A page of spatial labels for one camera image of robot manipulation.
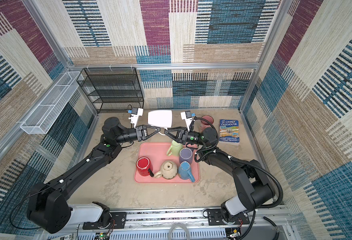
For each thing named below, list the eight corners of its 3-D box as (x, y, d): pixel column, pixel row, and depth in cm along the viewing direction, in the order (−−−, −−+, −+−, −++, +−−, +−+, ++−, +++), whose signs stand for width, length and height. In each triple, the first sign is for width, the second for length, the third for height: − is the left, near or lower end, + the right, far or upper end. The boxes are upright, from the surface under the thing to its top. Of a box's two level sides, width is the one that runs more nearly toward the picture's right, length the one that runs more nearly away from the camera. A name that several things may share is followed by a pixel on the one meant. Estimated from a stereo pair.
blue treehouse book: (218, 143, 103) (219, 139, 100) (219, 121, 116) (220, 117, 113) (238, 146, 102) (240, 143, 98) (237, 123, 114) (238, 120, 111)
